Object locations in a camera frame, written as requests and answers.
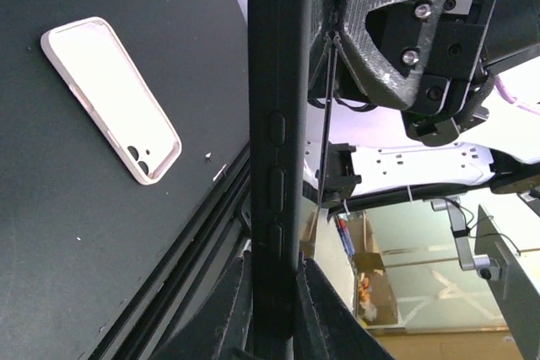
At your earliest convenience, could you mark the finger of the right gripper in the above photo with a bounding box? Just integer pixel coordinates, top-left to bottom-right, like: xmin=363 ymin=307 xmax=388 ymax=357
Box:
xmin=307 ymin=0 xmax=371 ymax=110

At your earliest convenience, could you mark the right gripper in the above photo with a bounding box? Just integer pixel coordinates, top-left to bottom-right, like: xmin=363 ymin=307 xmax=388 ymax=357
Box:
xmin=337 ymin=0 xmax=495 ymax=147

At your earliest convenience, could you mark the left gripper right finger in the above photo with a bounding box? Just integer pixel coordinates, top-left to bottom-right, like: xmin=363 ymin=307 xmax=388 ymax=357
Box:
xmin=294 ymin=256 xmax=392 ymax=360

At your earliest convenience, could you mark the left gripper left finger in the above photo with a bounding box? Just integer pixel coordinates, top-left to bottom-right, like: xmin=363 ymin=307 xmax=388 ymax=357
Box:
xmin=152 ymin=250 xmax=252 ymax=359

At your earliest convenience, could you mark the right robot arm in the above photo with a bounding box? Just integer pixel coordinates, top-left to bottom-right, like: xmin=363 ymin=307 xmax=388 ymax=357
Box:
xmin=302 ymin=0 xmax=539 ymax=206

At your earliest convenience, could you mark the beige phone case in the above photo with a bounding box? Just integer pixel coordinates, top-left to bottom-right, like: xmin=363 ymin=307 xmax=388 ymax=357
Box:
xmin=40 ymin=17 xmax=182 ymax=185

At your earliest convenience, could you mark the black aluminium front rail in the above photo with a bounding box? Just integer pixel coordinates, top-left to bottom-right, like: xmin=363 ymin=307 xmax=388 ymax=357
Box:
xmin=86 ymin=148 xmax=249 ymax=359

